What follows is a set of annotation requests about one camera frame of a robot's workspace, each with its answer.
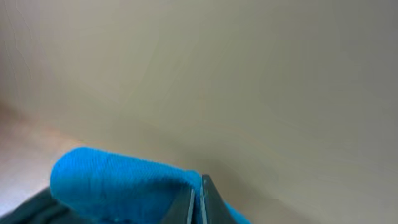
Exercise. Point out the black garment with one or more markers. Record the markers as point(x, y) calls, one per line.
point(42, 208)

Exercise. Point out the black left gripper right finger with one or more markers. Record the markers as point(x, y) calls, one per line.
point(212, 207)

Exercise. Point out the blue polo shirt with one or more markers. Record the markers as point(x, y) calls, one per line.
point(112, 188)

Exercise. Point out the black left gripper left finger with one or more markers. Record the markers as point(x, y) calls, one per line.
point(181, 209)

